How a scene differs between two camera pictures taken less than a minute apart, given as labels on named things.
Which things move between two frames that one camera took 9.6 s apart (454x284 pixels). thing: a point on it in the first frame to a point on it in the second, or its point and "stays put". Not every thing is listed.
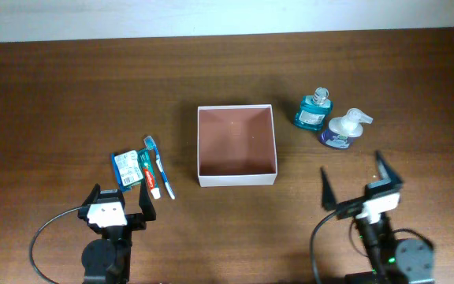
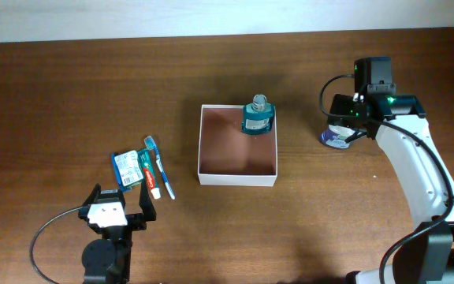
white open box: [236, 146] stays put
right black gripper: [385, 169] to [342, 102]
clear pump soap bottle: [341, 130] stays put
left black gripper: [139, 221] stays put
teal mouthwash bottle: [313, 110] to [258, 116]
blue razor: [118, 176] stays put
